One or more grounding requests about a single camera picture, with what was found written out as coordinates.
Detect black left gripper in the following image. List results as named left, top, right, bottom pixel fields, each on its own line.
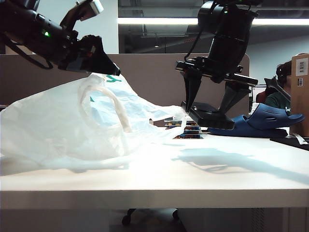
left=57, top=30, right=121, bottom=76

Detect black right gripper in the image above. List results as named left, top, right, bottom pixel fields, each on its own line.
left=175, top=57, right=258, bottom=114

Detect black power bank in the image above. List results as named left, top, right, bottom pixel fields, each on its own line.
left=181, top=101, right=235, bottom=131

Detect white plastic shopping bag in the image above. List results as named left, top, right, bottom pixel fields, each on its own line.
left=0, top=70, right=188, bottom=173

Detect computer monitor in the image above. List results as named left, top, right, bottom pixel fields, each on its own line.
left=252, top=85, right=267, bottom=97

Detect brown desk partition panel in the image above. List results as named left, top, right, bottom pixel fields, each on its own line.
left=0, top=53, right=250, bottom=129

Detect red office chair back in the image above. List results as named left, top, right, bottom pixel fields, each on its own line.
left=255, top=91, right=267, bottom=105

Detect blue foam slipper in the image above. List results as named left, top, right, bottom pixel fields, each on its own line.
left=207, top=115, right=288, bottom=140
left=246, top=103, right=305, bottom=132

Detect black office chair headrest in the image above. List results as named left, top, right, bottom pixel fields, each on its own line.
left=263, top=76, right=292, bottom=102

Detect person in green shirt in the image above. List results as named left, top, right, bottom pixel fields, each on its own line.
left=264, top=60, right=292, bottom=114

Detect long ceiling light strip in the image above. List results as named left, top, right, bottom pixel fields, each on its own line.
left=117, top=17, right=309, bottom=26

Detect black headphones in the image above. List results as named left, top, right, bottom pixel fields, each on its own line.
left=275, top=64, right=285, bottom=84

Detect brown cardboard box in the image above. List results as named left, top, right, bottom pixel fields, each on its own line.
left=289, top=54, right=309, bottom=137

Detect black flat mat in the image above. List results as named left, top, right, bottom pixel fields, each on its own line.
left=269, top=136, right=309, bottom=152

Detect white chair base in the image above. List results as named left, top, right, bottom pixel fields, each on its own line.
left=135, top=208, right=180, bottom=222

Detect black chair caster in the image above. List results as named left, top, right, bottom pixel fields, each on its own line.
left=122, top=209, right=137, bottom=227

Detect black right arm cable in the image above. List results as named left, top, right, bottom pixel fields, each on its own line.
left=183, top=24, right=206, bottom=62

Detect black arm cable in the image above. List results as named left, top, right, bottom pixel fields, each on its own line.
left=0, top=33, right=54, bottom=70
left=183, top=24, right=206, bottom=62

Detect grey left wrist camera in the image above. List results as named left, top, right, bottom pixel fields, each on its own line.
left=59, top=0, right=104, bottom=29

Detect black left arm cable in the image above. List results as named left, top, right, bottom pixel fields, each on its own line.
left=0, top=33, right=54, bottom=70

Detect white paper strap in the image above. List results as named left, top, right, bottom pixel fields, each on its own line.
left=288, top=134, right=309, bottom=146

